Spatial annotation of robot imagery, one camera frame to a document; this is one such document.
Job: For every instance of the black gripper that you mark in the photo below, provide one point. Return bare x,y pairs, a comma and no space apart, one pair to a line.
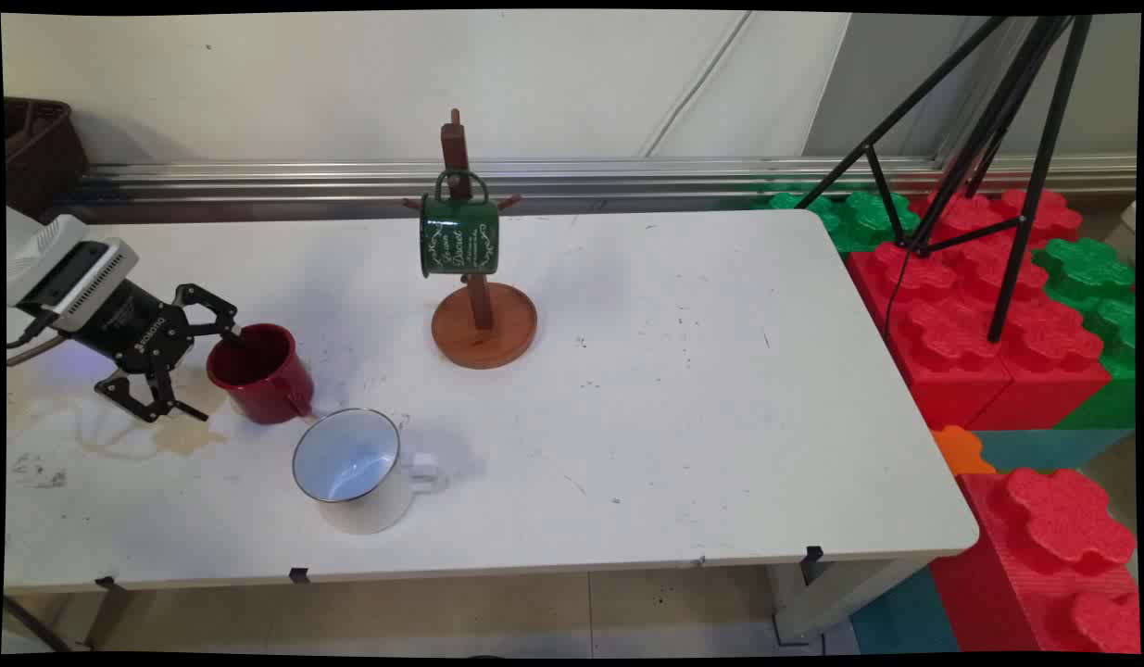
132,329

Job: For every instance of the green enamel mug white print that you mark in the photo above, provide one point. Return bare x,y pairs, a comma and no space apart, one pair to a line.
457,239

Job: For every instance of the red mug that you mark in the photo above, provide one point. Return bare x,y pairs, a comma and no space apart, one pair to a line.
268,384

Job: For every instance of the black table edge clip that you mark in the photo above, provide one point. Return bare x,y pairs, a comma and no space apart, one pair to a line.
812,556
108,584
299,575

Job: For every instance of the dark brown plastic crate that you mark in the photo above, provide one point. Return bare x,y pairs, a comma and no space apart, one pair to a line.
39,148

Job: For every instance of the wooden mug tree stand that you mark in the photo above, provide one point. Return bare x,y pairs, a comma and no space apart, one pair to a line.
484,332

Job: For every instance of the green foam block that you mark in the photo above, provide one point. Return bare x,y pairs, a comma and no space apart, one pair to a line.
1086,273
863,218

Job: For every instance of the white table leg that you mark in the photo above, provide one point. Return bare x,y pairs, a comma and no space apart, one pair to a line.
840,593

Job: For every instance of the teal foam floor mat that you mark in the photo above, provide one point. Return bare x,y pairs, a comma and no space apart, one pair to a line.
1044,449
905,616

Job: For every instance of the orange foam piece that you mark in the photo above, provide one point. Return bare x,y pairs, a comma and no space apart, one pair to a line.
959,452

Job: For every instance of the black tripod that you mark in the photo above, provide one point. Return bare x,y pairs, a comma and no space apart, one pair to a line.
1012,102

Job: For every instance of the silver black wrist camera box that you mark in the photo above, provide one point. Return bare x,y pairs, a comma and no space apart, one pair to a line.
94,278

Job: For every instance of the aluminium wall rail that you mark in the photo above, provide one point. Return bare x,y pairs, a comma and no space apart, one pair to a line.
349,176

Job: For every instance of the white wall conduit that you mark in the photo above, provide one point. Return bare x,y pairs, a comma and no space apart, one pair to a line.
697,83

